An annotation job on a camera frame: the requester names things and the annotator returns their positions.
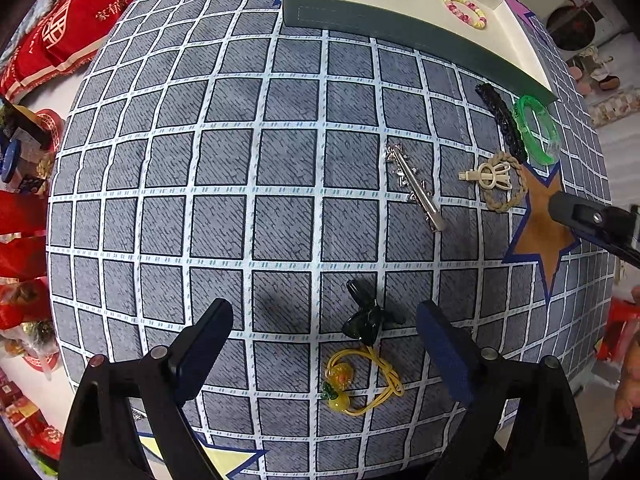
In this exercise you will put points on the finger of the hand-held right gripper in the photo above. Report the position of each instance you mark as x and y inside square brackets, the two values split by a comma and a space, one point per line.
[585, 217]

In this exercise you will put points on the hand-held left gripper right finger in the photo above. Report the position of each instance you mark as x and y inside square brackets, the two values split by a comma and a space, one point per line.
[445, 350]

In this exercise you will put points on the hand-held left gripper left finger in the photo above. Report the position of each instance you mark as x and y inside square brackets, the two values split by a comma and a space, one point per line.
[205, 355]

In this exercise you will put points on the black claw hair clip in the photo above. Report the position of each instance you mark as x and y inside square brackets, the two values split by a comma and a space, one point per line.
[365, 322]

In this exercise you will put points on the beige rabbit hair clip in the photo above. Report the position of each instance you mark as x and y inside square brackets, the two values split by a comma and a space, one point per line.
[487, 174]

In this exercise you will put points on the green translucent bangle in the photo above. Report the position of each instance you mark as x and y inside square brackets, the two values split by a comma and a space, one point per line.
[520, 120]

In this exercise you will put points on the long black hair clip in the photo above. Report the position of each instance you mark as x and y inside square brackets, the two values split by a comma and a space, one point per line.
[502, 120]

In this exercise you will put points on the silver star hair clip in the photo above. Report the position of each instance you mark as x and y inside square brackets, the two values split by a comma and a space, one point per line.
[417, 190]

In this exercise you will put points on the grey-green box tray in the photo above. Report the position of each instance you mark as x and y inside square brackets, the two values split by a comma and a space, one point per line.
[350, 17]

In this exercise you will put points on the patterned floor mat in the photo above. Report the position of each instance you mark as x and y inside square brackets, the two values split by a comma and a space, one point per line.
[615, 107]

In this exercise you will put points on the dark slippers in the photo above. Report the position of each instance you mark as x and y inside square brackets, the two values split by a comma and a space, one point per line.
[607, 81]

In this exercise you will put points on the pink slippers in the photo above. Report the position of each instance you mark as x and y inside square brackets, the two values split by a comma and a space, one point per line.
[580, 72]

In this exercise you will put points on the grey checked tablecloth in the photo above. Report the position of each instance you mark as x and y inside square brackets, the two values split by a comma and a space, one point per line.
[200, 185]

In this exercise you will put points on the white washing machine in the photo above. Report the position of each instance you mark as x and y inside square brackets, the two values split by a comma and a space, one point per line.
[575, 25]

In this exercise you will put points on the red gift bags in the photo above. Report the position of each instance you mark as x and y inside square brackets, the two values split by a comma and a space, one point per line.
[20, 260]

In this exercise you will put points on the blue lid jar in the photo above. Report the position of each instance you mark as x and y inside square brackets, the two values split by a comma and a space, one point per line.
[10, 160]

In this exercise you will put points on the red printed blanket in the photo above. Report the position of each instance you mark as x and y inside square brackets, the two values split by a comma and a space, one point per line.
[65, 25]

